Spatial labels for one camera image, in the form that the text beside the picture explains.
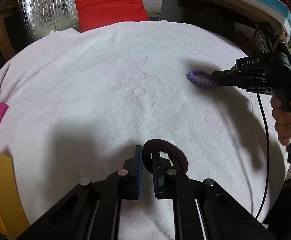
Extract silver foil insulation sheet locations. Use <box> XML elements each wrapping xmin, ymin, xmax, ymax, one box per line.
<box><xmin>18</xmin><ymin>0</ymin><xmax>162</xmax><ymax>42</ymax></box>

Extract pink white blanket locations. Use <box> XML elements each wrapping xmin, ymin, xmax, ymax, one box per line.
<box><xmin>0</xmin><ymin>21</ymin><xmax>286</xmax><ymax>239</ymax></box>

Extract black hair tie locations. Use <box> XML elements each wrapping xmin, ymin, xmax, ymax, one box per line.
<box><xmin>142</xmin><ymin>138</ymin><xmax>189</xmax><ymax>174</ymax></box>

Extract right hand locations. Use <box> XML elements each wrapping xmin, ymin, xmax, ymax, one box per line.
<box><xmin>271</xmin><ymin>96</ymin><xmax>291</xmax><ymax>146</ymax></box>

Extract red small pillow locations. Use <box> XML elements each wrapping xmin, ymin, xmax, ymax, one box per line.
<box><xmin>75</xmin><ymin>0</ymin><xmax>150</xmax><ymax>32</ymax></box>

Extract black cable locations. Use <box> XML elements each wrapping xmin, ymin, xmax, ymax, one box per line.
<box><xmin>251</xmin><ymin>22</ymin><xmax>271</xmax><ymax>221</ymax></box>

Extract orange cardboard box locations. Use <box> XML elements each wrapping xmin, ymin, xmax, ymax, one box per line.
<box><xmin>0</xmin><ymin>153</ymin><xmax>30</xmax><ymax>239</ymax></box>

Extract purple bead bracelet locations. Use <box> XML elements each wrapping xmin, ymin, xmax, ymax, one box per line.
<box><xmin>185</xmin><ymin>69</ymin><xmax>220</xmax><ymax>90</ymax></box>

